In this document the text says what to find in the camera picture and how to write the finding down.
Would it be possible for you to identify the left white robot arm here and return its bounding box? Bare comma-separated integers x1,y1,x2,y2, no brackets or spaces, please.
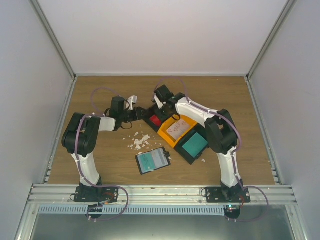
61,95,146,202

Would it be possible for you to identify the orange card bin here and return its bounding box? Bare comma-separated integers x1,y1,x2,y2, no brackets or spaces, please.
157,115,197,148

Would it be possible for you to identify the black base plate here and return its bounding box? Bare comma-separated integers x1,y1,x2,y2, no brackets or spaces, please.
70,183,119,204
200,186,251,204

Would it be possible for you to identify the black card bin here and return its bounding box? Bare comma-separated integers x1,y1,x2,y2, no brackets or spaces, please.
142,104,174,133
173,123,209,165

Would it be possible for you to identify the frame post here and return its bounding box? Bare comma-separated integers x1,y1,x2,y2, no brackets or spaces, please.
29,0,77,81
245,0,297,82

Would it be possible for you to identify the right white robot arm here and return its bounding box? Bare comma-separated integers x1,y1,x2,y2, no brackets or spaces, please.
153,85,243,203

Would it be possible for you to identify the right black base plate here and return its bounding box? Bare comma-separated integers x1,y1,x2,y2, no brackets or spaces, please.
200,186,251,204

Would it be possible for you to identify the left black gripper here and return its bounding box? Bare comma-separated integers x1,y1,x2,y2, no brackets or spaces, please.
120,107,150,123

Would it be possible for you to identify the white VIP card stack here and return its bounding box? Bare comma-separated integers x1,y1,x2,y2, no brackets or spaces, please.
166,119,190,140

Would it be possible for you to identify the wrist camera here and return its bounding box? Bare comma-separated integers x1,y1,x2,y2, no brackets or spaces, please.
126,95,138,111
153,94,163,109

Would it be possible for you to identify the aluminium rail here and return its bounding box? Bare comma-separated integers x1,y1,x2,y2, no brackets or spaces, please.
27,184,298,206

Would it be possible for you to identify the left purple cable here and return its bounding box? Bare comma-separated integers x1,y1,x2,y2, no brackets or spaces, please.
74,86,130,222

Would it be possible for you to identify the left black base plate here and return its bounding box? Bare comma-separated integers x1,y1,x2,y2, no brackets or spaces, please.
70,183,119,204

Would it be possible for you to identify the teal VIP card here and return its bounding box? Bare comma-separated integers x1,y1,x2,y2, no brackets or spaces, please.
137,152,156,174

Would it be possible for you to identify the black leather card holder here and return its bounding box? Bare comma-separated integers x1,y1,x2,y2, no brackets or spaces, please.
135,147,171,175

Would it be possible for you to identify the right frame post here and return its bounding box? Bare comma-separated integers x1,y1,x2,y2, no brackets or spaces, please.
245,0,297,82

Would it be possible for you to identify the teal card stack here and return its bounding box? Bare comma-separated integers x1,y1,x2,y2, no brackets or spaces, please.
182,133,208,158

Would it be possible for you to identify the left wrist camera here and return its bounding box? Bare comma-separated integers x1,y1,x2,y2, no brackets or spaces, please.
126,95,138,111

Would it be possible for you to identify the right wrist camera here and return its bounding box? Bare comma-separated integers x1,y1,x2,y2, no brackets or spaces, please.
153,94,163,109

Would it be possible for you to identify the grey slotted cable duct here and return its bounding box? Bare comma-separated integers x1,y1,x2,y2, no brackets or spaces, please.
38,204,225,216

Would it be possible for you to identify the left frame post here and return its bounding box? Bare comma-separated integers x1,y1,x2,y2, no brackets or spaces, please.
29,0,77,81

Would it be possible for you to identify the red card stack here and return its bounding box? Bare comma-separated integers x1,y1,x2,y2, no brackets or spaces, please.
149,114,162,127

